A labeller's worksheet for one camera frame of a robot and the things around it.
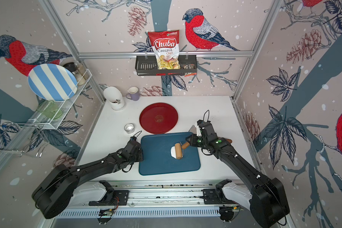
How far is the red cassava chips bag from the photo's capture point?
2.65 feet

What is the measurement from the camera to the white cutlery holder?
107cm

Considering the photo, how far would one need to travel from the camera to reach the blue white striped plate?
69cm
